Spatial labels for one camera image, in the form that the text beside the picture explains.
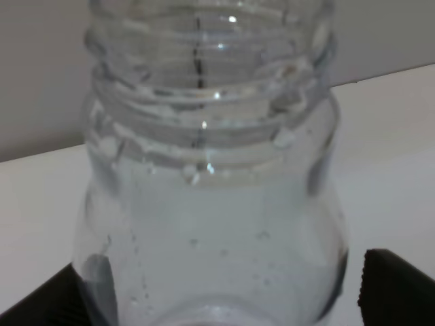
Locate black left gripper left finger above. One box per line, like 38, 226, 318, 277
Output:
1, 264, 91, 326

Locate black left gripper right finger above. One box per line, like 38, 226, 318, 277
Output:
358, 249, 434, 326

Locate clear plastic water bottle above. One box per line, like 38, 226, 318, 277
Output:
72, 1, 349, 325

